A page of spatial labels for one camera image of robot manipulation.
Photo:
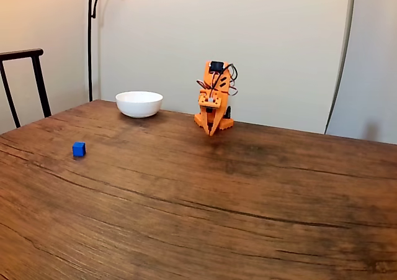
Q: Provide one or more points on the black chair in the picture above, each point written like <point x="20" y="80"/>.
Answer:
<point x="37" y="72"/>

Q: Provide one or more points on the blue cube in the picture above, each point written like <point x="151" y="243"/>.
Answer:
<point x="79" y="149"/>

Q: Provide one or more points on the grey curved pole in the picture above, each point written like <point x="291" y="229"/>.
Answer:
<point x="342" y="59"/>

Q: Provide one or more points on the black floor lamp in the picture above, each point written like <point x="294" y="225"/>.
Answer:
<point x="90" y="44"/>

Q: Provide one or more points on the white bowl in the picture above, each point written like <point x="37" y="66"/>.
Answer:
<point x="139" y="104"/>

